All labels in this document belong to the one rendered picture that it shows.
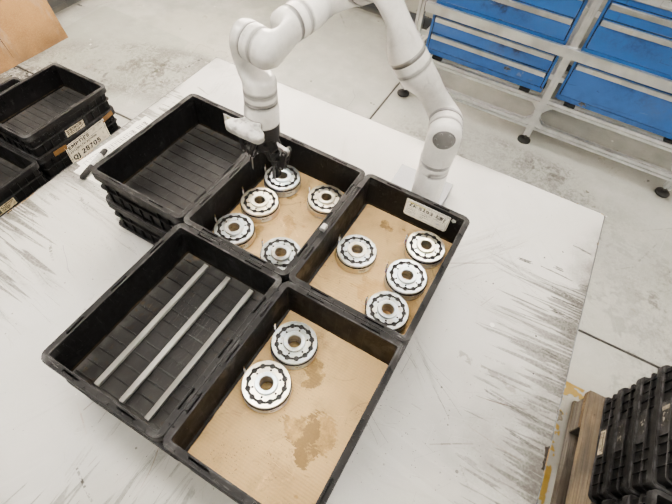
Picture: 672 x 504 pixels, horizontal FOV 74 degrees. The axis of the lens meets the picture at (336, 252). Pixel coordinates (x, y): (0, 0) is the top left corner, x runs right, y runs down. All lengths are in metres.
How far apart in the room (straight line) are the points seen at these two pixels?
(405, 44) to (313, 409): 0.83
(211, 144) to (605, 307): 1.91
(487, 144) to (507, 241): 1.53
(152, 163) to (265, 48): 0.66
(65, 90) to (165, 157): 1.06
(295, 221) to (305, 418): 0.52
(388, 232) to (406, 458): 0.56
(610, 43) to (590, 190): 0.78
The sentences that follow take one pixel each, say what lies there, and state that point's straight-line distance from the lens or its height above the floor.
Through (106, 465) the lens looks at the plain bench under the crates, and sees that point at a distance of 1.17.
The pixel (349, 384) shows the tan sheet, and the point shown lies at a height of 0.83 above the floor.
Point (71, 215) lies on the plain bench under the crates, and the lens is 1.55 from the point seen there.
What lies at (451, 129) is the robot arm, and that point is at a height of 1.05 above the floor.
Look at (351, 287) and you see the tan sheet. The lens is 1.11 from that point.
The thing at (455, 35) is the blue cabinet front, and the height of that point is 0.47.
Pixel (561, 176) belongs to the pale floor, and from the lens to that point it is 2.96.
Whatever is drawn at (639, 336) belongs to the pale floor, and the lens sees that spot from 2.49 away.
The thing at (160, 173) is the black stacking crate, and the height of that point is 0.83.
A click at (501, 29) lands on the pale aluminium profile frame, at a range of 2.78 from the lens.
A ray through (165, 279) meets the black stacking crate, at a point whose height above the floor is 0.83.
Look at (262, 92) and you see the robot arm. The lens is 0.93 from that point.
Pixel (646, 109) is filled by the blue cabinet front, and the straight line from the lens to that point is 2.93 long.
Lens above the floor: 1.78
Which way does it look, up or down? 55 degrees down
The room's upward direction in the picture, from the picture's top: 7 degrees clockwise
